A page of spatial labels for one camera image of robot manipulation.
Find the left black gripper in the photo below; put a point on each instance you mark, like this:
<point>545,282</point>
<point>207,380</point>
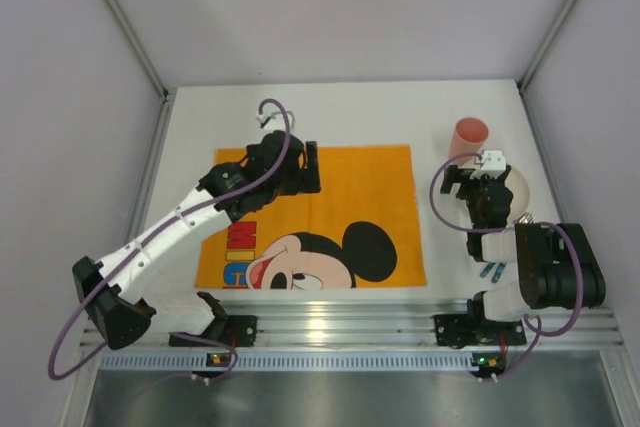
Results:
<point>310,167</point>

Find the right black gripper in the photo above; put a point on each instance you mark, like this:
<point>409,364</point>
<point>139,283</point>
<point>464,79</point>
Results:
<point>461,182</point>

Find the pink plastic cup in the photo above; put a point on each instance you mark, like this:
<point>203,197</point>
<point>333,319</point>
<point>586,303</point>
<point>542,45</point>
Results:
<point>469,136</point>

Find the orange Mickey Mouse placemat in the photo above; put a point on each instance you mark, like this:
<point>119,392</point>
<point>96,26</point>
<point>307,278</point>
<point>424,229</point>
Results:
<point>361,230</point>

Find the cream round plate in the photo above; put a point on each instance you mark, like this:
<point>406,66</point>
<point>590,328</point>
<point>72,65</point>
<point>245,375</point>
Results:
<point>518,185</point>

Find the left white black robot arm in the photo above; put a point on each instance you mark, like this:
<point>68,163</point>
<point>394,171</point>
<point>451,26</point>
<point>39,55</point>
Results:
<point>114,289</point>

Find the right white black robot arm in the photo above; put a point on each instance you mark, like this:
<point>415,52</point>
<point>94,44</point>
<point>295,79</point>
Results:
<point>556,266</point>

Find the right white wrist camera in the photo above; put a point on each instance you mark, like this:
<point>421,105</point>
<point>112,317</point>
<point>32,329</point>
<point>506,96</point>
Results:
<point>489,164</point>

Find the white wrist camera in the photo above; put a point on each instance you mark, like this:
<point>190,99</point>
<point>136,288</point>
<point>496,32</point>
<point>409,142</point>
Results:
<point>276,121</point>
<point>489,164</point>

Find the silver fork teal handle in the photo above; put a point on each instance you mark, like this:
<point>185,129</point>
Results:
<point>525,218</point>

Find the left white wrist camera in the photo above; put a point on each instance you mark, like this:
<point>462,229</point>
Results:
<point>276,121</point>

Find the aluminium mounting rail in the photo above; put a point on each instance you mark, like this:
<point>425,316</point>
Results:
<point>335,325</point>

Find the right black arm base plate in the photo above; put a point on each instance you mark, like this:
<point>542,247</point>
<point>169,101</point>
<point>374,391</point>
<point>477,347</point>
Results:
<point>458,331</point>

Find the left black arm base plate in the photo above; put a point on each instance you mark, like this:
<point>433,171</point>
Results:
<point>234,331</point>

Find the left aluminium frame post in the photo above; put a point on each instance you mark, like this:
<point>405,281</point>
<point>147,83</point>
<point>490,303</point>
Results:
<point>160,117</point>

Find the aluminium frame post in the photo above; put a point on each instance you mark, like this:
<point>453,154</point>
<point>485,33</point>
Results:
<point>160,117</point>
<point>558,23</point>

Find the right aluminium frame post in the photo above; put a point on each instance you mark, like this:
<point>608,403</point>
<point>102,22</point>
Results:
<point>558,23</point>

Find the slotted grey cable duct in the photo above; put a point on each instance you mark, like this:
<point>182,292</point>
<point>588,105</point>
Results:
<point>255,361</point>

